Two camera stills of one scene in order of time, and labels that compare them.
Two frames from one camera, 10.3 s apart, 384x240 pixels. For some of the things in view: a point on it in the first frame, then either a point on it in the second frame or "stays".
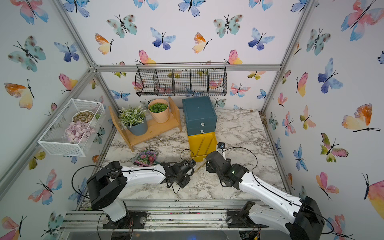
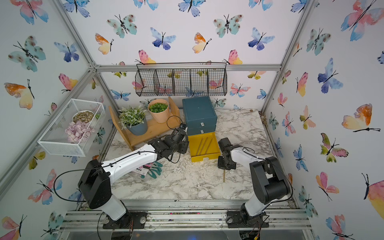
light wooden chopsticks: (199, 167) to (208, 146)
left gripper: (187, 181) to (185, 145)
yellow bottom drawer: (201, 144) stays
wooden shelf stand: (154, 130) stays
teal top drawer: (201, 122) stays
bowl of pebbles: (84, 116) stays
